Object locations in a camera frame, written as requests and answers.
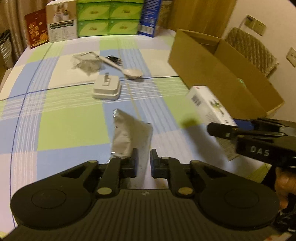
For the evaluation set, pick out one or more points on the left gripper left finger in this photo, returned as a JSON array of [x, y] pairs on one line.
[[116, 170]]

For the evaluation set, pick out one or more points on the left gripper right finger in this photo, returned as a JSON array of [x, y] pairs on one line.
[[173, 171]]

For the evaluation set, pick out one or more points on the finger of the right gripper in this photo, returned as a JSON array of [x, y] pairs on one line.
[[231, 132], [267, 125]]

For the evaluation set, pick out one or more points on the white green-print box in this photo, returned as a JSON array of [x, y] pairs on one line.
[[209, 110]]

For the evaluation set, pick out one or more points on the silver foil pouch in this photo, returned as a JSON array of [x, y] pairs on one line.
[[130, 133]]

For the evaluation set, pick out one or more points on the white power adapter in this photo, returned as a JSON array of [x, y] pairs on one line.
[[106, 87]]

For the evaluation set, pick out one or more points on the white plastic spoon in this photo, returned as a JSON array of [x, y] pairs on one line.
[[132, 73]]

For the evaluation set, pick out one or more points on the clear bag with parts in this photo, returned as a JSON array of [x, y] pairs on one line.
[[88, 62]]

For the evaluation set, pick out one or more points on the person's right hand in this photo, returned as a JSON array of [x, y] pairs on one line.
[[285, 184]]

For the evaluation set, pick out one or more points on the brown cardboard box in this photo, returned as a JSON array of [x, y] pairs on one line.
[[201, 59]]

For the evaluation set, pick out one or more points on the quilted chair cover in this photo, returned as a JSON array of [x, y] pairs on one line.
[[253, 50]]

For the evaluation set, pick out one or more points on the blue milk carton box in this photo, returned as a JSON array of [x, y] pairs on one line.
[[155, 16]]

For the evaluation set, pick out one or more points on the green tissue pack stack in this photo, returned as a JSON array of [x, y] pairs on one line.
[[99, 18]]

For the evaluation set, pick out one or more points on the red greeting card box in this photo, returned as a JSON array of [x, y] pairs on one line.
[[37, 32]]

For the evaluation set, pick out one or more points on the white product box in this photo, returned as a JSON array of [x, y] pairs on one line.
[[61, 20]]

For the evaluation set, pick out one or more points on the single wall outlet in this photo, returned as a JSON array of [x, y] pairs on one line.
[[291, 56]]

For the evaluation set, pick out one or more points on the wall socket pair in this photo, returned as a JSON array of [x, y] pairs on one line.
[[255, 25]]

